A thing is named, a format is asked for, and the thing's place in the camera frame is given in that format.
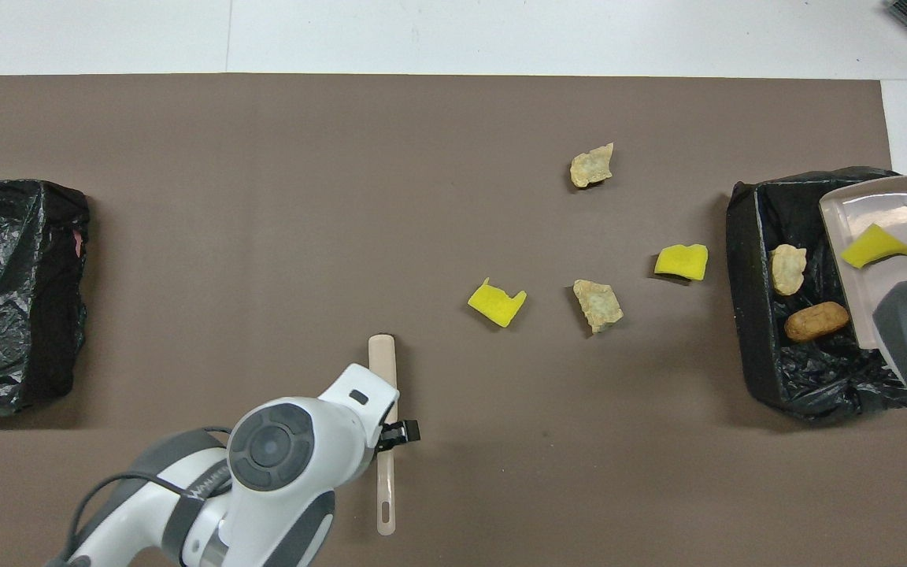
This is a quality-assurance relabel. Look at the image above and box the beige plastic dustpan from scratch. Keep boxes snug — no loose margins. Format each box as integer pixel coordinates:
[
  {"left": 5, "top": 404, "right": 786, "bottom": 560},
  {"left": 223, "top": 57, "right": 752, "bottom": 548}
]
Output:
[{"left": 818, "top": 175, "right": 907, "bottom": 351}]

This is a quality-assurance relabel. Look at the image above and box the pale yellow sponge chunk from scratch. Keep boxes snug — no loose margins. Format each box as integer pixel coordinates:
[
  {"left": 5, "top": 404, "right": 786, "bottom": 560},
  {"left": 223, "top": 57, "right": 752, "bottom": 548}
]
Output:
[{"left": 569, "top": 142, "right": 615, "bottom": 189}]

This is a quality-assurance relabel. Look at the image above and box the striped bread piece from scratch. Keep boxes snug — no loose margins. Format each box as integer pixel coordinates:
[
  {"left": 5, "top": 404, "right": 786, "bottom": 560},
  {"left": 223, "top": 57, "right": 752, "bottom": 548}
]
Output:
[{"left": 768, "top": 243, "right": 809, "bottom": 297}]

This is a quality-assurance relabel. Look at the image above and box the notched yellow sponge piece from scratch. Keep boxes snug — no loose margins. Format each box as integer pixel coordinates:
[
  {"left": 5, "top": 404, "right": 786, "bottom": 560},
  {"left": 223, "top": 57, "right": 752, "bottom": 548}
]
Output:
[{"left": 467, "top": 276, "right": 528, "bottom": 328}]

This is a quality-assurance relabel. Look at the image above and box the brown table mat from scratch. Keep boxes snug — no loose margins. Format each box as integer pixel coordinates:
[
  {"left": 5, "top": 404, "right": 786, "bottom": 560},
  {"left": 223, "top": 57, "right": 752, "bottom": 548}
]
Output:
[{"left": 0, "top": 73, "right": 907, "bottom": 567}]

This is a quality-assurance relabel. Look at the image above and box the orange brown bread piece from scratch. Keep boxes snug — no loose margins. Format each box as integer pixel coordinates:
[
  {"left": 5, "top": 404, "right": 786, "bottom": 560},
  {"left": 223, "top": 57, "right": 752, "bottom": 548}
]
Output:
[{"left": 784, "top": 301, "right": 850, "bottom": 343}]

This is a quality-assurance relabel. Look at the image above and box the bin with black liner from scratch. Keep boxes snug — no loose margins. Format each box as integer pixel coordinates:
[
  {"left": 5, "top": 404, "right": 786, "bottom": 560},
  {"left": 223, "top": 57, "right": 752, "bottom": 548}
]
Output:
[
  {"left": 0, "top": 180, "right": 92, "bottom": 417},
  {"left": 725, "top": 165, "right": 907, "bottom": 426}
]

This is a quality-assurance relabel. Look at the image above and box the beige sponge chunk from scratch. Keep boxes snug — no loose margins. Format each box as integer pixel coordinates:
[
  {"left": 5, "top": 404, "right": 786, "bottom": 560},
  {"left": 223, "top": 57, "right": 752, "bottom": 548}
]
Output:
[{"left": 572, "top": 279, "right": 625, "bottom": 335}]

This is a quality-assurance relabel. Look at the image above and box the beige hand brush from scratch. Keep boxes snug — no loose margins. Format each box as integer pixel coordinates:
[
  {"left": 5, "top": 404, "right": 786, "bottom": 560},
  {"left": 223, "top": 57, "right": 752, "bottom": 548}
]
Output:
[{"left": 368, "top": 334, "right": 399, "bottom": 536}]

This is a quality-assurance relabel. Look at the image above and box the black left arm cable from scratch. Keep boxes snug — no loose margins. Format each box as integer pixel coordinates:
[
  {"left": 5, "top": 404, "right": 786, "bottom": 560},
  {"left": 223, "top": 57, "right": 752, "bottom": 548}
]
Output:
[{"left": 66, "top": 425, "right": 234, "bottom": 567}]

